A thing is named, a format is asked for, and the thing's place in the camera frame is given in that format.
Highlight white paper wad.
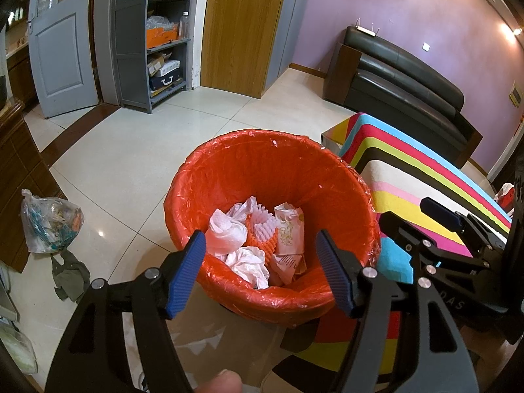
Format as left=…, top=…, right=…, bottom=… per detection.
left=225, top=247, right=270, bottom=290

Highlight white plastic bag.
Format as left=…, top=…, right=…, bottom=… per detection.
left=205, top=209, right=248, bottom=261

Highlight orange foam net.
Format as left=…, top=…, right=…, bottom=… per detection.
left=245, top=205, right=280, bottom=260

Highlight red lined trash bin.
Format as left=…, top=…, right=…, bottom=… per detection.
left=163, top=130, right=380, bottom=327

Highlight operator thumb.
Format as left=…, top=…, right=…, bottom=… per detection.
left=194, top=369, right=243, bottom=393

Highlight red white patterned fabric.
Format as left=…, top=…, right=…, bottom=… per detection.
left=494, top=183, right=514, bottom=213

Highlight colourful striped tablecloth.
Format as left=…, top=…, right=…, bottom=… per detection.
left=280, top=113, right=519, bottom=392

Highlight dark rag on floor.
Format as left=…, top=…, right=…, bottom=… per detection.
left=51, top=249, right=91, bottom=303

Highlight plastic bag on floor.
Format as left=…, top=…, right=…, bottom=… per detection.
left=20, top=189, right=84, bottom=254

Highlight black leather sofa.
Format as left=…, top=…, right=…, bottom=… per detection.
left=322, top=26, right=482, bottom=169

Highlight white wifi router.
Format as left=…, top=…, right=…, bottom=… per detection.
left=355, top=18, right=380, bottom=37

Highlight grey wardrobe doors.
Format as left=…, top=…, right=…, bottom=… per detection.
left=265, top=0, right=307, bottom=90

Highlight wooden door panel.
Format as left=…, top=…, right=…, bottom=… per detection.
left=201, top=0, right=283, bottom=99

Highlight grey panel door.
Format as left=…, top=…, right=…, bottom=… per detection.
left=28, top=0, right=99, bottom=118

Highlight grey shelving unit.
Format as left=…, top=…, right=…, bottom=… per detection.
left=92, top=0, right=194, bottom=114

